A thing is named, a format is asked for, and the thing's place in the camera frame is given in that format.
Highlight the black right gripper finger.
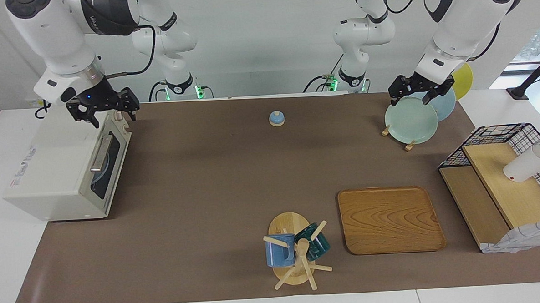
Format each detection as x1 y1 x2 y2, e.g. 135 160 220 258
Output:
66 101 101 130
121 87 141 122

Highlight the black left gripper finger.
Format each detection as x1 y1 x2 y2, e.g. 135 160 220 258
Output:
421 80 456 106
387 75 405 107

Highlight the oven door with glass window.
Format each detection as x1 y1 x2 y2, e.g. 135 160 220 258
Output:
76 123 135 214

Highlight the white toaster oven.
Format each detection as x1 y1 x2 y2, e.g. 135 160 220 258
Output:
0 105 136 224

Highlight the large light blue plate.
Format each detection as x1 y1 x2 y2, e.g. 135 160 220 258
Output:
427 86 457 122

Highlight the yellow plate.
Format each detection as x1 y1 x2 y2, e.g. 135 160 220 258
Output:
451 62 474 101

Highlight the pale green plate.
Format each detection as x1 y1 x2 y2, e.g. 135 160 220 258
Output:
383 95 440 146

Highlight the wooden plate rack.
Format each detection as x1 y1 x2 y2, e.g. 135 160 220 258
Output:
381 123 417 153

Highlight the black pole stand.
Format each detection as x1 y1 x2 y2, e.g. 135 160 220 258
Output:
505 49 540 101

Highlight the grey framed window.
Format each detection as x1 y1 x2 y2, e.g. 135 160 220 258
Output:
499 11 540 76

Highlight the white cup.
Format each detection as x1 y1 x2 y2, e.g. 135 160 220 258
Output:
502 145 540 183

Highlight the brown table mat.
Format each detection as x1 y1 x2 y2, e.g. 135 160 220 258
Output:
3 85 540 303

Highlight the wooden two-tier shelf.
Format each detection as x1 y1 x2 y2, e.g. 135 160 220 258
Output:
438 142 540 253

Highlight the wooden serving tray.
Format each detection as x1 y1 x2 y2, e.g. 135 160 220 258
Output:
337 184 447 256

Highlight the white marbled cloth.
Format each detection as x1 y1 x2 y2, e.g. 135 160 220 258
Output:
479 221 540 255

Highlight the wooden mug tree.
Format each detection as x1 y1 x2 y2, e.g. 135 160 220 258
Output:
261 210 333 293

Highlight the dark green mug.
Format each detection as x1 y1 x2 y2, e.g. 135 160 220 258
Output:
294 222 331 263

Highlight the blue mug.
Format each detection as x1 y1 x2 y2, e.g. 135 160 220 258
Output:
265 233 297 268

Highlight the black base cable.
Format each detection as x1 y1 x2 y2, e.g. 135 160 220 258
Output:
301 53 346 94
148 80 169 102

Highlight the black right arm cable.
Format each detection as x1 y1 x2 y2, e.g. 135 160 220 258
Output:
103 25 159 79

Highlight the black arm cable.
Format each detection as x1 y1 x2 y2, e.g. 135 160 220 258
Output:
103 25 159 79
380 0 504 66

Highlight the black oven power cable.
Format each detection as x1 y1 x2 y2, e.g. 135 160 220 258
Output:
34 100 53 119

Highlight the black wire basket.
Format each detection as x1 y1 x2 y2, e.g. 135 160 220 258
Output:
437 122 540 222

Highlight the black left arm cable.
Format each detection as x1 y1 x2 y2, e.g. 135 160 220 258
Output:
380 0 504 66

